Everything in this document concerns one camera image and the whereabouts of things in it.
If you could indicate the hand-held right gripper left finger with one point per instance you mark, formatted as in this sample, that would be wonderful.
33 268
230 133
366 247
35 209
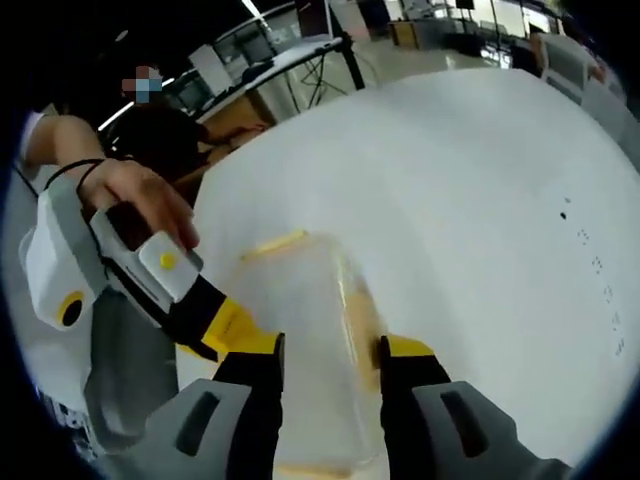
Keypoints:
240 420

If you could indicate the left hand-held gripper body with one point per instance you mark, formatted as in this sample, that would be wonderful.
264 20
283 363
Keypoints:
55 270

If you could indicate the brown wooden desk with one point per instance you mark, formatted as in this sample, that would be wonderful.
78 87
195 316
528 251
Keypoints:
240 115

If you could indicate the white desk with black legs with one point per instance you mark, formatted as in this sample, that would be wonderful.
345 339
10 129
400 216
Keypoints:
280 62

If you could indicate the black wrist band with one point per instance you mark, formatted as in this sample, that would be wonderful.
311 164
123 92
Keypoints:
70 166

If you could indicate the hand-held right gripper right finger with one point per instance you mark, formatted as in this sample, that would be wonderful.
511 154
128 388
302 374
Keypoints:
425 415

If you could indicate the person's left hand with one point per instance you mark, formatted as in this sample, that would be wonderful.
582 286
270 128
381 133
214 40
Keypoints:
145 187

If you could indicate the wooden cabinet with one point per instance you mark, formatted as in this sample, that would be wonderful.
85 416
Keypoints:
411 34

